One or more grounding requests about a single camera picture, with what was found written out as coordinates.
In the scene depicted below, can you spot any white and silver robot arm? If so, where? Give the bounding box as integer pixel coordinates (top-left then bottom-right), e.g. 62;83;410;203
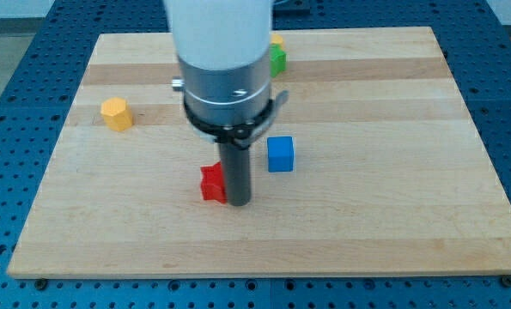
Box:
163;0;274;126

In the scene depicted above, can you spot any red star block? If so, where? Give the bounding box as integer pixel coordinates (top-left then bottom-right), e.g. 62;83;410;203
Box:
200;161;227;203

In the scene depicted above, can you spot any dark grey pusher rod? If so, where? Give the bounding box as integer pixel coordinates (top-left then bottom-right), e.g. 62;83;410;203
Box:
219;143;252;206

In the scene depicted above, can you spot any black clamp with lever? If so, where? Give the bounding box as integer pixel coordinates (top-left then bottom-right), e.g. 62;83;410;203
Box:
183;90;289;149

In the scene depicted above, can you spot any blue cube block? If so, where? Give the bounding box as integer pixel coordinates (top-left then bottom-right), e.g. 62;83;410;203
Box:
267;136;295;173

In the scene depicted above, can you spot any green block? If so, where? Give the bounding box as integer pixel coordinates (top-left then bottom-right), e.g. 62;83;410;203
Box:
270;45;287;78

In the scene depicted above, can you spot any wooden board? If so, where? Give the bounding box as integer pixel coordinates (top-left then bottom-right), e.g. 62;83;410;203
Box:
7;27;511;279

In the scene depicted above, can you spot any small yellow block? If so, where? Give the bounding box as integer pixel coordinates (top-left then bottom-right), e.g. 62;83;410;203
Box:
271;33;285;51

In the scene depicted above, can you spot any yellow hexagon block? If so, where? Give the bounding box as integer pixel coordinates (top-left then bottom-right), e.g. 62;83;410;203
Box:
100;97;134;131

